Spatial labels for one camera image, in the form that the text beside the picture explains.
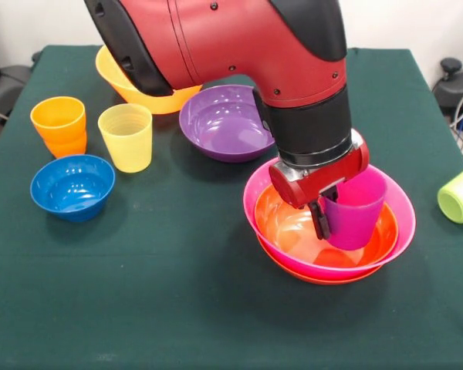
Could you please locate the small blue plastic bowl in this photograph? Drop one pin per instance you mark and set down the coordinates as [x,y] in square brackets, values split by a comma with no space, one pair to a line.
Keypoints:
[71,189]

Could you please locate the large orange plastic bowl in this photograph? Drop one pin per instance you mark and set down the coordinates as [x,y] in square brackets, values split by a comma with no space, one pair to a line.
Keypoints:
[119,83]

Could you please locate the purple plastic cup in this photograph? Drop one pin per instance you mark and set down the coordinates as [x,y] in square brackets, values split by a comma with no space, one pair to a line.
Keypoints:
[355,219]

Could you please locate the large pink plastic bowl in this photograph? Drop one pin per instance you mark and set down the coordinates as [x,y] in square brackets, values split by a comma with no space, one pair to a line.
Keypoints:
[405,216]

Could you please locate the purple plastic bowl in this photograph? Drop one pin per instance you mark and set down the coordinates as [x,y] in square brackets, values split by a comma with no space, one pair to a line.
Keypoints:
[224,127]

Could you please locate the yellow plastic cup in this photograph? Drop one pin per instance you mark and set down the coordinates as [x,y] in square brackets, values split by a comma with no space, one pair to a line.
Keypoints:
[127,150]

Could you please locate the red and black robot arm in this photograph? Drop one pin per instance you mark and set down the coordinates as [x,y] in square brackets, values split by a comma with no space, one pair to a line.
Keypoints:
[235,46]

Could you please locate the orange plastic cup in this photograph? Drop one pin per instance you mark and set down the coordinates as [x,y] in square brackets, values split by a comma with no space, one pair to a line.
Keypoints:
[58,115]
[67,148]

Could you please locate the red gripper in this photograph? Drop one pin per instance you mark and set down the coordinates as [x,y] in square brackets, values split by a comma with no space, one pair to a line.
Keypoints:
[316,185]

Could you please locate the lime green plastic cup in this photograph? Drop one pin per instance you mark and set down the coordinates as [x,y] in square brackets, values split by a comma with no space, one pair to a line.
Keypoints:
[459,200]

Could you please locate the red plastic bowl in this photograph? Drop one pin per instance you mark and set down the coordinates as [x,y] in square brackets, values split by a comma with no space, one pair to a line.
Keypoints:
[289,227]
[316,278]

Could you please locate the dark green table cloth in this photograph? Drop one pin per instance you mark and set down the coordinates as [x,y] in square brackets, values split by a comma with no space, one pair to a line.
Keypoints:
[139,289]

